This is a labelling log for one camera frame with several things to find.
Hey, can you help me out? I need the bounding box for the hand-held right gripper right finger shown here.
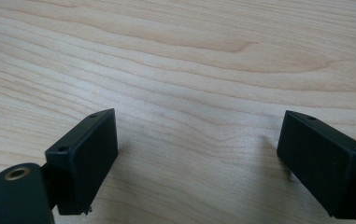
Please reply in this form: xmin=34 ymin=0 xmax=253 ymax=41
xmin=276 ymin=109 xmax=356 ymax=220

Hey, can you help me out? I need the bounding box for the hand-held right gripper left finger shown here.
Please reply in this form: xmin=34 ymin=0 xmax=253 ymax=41
xmin=44 ymin=107 xmax=120 ymax=217

